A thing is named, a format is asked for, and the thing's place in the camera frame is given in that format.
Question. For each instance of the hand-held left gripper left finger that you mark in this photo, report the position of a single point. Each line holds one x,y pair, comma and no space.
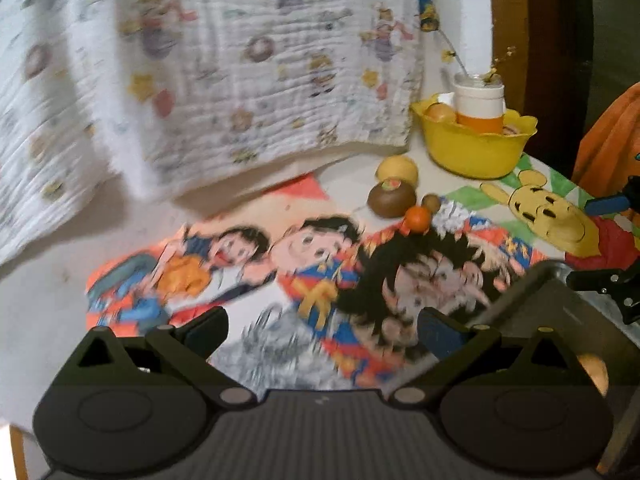
210,326

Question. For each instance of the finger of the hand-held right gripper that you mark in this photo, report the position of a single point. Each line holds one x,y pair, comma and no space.
607,205
615,285

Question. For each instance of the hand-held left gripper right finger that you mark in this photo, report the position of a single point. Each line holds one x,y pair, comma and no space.
439,334

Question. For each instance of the small orange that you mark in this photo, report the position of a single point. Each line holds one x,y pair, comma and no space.
417,218

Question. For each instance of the walnut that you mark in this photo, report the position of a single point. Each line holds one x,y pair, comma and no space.
431,203

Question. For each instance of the brown kiwi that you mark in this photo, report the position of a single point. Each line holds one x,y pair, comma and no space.
390,203

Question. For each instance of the yellow pear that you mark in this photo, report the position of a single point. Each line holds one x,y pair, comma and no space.
397,167

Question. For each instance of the orange cloth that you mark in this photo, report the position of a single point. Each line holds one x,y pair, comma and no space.
610,140

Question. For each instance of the cartoon children drawing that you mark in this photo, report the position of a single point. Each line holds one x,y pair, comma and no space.
300,255

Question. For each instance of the yellow plastic bowl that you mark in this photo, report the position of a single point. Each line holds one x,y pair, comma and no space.
470,156

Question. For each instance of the white jar with orange base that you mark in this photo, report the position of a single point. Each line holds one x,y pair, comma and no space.
480,105

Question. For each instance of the red paper sheet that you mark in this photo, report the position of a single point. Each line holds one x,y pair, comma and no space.
300,188

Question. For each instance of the dark door panel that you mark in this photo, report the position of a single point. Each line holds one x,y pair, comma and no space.
575,35

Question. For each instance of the small yellow apple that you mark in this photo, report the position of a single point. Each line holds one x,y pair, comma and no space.
441,113

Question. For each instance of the twig with yellow flowers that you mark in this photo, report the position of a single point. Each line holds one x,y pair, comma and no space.
452,55

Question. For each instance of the printed muslin cloth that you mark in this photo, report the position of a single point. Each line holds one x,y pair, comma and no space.
275,60
55,135

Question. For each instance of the wooden door frame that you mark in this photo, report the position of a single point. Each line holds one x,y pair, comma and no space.
510,20

